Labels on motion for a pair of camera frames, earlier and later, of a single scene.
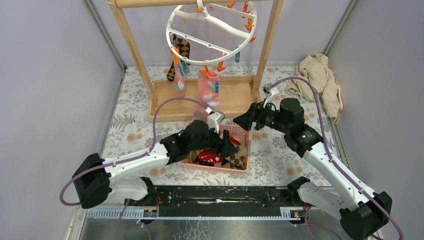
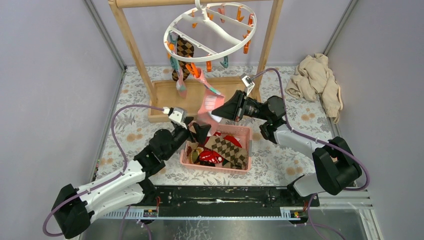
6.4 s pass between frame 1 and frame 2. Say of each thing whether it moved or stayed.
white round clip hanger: stayed
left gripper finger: moved
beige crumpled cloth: stayed
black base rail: stayed
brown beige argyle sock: moved
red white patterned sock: stayed
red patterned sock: stayed
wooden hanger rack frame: stayed
